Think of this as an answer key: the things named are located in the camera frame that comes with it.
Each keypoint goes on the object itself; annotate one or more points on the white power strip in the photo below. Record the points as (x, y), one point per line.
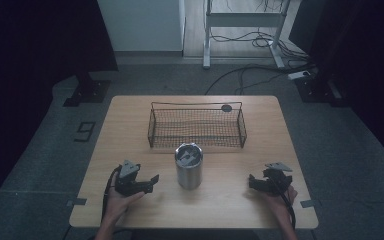
(299, 75)

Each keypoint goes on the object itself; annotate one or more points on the person's left hand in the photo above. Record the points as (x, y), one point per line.
(120, 203)

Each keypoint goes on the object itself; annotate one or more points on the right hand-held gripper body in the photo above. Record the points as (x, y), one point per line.
(276, 181)

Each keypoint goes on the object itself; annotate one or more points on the black stand base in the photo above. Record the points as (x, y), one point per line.
(88, 90)
(316, 90)

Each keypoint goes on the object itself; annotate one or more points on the person's right hand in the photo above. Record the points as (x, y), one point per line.
(276, 203)

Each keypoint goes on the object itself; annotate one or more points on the white metal desk frame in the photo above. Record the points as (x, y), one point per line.
(243, 20)

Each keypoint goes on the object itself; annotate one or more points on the white partition panel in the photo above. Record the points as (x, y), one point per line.
(143, 25)

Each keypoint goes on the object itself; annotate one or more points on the black curtain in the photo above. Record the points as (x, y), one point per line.
(30, 50)
(363, 66)

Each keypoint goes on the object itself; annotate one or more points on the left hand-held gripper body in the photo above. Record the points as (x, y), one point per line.
(126, 185)

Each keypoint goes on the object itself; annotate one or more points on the grey tape piece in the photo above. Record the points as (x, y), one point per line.
(307, 203)
(77, 201)

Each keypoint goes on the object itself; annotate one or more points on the stainless steel cup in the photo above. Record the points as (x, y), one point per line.
(189, 173)

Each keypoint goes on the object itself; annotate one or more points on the round black basket tag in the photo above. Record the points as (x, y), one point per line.
(226, 108)

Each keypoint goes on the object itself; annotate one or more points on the black tape floor marker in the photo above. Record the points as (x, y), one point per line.
(85, 131)

